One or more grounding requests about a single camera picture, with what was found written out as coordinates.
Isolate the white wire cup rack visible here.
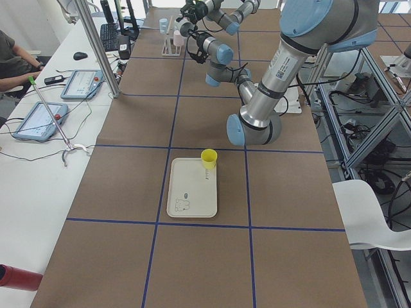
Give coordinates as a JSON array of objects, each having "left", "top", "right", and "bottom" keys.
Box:
[{"left": 161, "top": 15, "right": 183, "bottom": 56}]

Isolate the black phone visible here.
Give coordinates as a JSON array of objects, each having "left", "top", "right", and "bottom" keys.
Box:
[{"left": 44, "top": 75, "right": 65, "bottom": 85}]

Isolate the yellow plastic cup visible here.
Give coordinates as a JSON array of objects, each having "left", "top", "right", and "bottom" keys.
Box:
[{"left": 200, "top": 149, "right": 218, "bottom": 170}]

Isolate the grey plastic cup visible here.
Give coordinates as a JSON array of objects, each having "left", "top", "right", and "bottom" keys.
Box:
[{"left": 177, "top": 21, "right": 194, "bottom": 37}]

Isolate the teach pendant tablet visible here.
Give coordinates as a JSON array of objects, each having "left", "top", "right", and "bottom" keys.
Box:
[
  {"left": 12, "top": 101, "right": 68, "bottom": 142},
  {"left": 60, "top": 70, "right": 104, "bottom": 100}
]

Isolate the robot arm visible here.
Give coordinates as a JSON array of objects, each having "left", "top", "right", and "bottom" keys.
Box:
[
  {"left": 176, "top": 0, "right": 261, "bottom": 35},
  {"left": 175, "top": 1, "right": 379, "bottom": 146}
]

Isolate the reacher grabber stick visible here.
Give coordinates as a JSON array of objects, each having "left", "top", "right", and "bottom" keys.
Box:
[{"left": 28, "top": 76, "right": 91, "bottom": 167}]

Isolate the black computer mouse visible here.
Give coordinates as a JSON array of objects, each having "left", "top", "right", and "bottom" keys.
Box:
[{"left": 73, "top": 51, "right": 88, "bottom": 61}]

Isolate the upper teach pendant tablet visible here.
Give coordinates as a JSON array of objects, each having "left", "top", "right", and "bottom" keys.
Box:
[{"left": 60, "top": 70, "right": 104, "bottom": 100}]

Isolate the seated person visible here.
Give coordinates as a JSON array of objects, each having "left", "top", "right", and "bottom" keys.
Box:
[{"left": 0, "top": 31, "right": 45, "bottom": 99}]

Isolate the cream plastic tray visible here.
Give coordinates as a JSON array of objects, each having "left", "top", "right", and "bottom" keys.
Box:
[{"left": 166, "top": 158, "right": 218, "bottom": 218}]

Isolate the aluminium frame post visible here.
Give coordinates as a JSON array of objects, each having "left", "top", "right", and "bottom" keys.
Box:
[{"left": 74, "top": 0, "right": 120, "bottom": 98}]

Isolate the pink plastic cup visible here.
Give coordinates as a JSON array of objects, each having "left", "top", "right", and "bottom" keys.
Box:
[{"left": 173, "top": 30, "right": 185, "bottom": 47}]

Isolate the white chair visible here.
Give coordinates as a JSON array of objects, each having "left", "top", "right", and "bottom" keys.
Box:
[{"left": 333, "top": 180, "right": 410, "bottom": 251}]

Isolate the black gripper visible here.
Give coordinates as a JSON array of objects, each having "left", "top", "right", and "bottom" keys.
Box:
[
  {"left": 186, "top": 30, "right": 211, "bottom": 64},
  {"left": 180, "top": 0, "right": 207, "bottom": 22}
]

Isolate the black keyboard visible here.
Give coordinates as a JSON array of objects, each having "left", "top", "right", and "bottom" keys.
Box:
[{"left": 100, "top": 23, "right": 118, "bottom": 51}]

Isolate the red bottle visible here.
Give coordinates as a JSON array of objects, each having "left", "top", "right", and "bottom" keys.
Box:
[{"left": 1, "top": 264, "right": 43, "bottom": 291}]

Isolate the lower teach pendant tablet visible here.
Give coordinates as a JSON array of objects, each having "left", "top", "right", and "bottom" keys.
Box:
[{"left": 12, "top": 101, "right": 68, "bottom": 142}]

